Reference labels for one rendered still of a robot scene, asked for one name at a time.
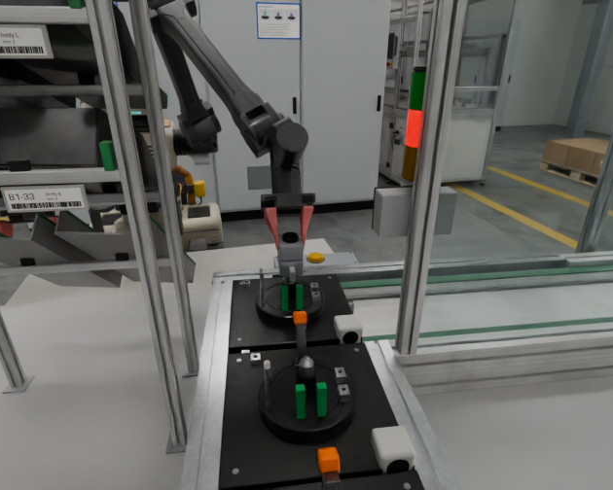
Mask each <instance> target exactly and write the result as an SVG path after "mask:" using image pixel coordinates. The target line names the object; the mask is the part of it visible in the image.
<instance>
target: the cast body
mask: <svg viewBox="0 0 613 490"><path fill-rule="evenodd" d="M278 240H279V250H278V251H277V262H278V268H279V274H280V276H289V278H290V282H295V281H296V275H303V274H304V261H303V257H304V245H303V242H302V238H301V237H300V236H299V235H298V234H297V233H295V232H285V233H284V234H282V236H278Z"/></svg>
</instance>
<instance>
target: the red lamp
mask: <svg viewBox="0 0 613 490"><path fill-rule="evenodd" d="M420 120H421V111H416V110H411V109H410V110H409V112H408V121H407V131H406V140H405V144H406V145H407V146H410V147H416V148H417V145H418V136H419V129H420Z"/></svg>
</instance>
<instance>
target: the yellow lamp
mask: <svg viewBox="0 0 613 490"><path fill-rule="evenodd" d="M416 154H417V148H416V147H410V146H407V145H405V150H404V159H403V169H402V178H403V179H405V180H408V181H412V182H413V181H414V178H415V163H416Z"/></svg>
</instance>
